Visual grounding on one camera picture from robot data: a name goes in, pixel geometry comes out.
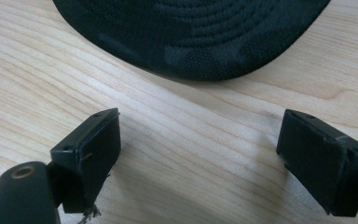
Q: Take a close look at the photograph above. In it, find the dark camouflage cap brim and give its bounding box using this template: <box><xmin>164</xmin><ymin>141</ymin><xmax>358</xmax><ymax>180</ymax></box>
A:
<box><xmin>51</xmin><ymin>0</ymin><xmax>332</xmax><ymax>82</ymax></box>

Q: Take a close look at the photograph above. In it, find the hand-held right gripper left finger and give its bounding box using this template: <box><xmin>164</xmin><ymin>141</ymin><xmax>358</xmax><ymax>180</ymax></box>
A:
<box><xmin>49</xmin><ymin>107</ymin><xmax>122</xmax><ymax>224</ymax></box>

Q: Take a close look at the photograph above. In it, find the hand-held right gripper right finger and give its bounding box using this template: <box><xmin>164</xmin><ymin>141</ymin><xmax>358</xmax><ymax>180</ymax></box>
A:
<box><xmin>276</xmin><ymin>108</ymin><xmax>358</xmax><ymax>217</ymax></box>

